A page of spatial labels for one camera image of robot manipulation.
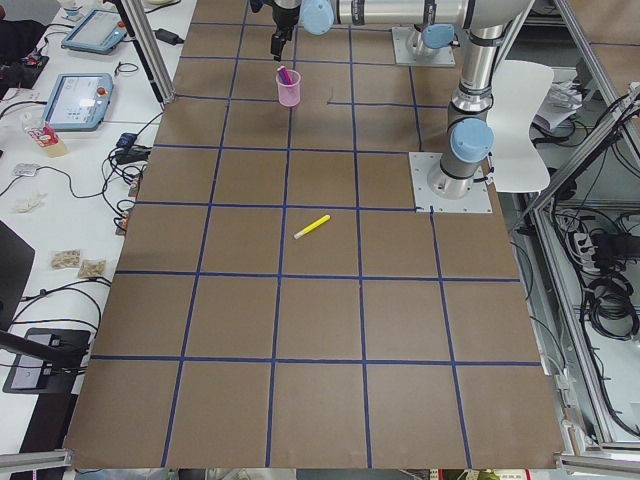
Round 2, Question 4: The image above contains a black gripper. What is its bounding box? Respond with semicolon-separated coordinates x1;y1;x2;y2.
270;0;300;62

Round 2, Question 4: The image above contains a purple marker pen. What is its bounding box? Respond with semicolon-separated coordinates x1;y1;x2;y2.
277;65;294;86

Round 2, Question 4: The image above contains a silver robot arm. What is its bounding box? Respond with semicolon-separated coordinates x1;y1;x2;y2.
329;0;529;200
249;0;335;61

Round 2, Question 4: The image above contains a pink mesh cup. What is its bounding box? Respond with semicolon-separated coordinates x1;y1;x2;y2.
275;69;301;108

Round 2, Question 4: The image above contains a black power adapter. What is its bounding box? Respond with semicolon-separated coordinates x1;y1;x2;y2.
154;28;184;45

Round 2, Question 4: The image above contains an upper teach pendant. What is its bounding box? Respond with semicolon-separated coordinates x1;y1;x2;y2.
61;9;127;55

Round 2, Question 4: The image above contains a teach pendant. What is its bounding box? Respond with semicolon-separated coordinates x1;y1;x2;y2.
42;73;113;132
61;9;127;55

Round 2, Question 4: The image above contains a yellow marker pen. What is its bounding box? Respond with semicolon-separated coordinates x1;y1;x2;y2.
293;214;331;240

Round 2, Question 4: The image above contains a lower teach pendant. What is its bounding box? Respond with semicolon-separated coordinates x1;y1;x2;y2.
42;73;113;132

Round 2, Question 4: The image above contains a snack packet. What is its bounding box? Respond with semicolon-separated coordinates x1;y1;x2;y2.
25;124;68;158

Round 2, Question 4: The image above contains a white chair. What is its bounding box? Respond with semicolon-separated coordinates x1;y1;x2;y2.
487;60;554;193

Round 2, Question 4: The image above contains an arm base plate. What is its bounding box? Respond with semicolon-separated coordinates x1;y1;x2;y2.
409;152;493;214
391;24;455;68

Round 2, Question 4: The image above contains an aluminium frame post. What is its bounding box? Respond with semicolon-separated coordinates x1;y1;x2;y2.
114;0;175;105

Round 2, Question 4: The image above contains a black camera stand base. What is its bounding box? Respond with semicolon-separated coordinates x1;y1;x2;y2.
1;328;90;394

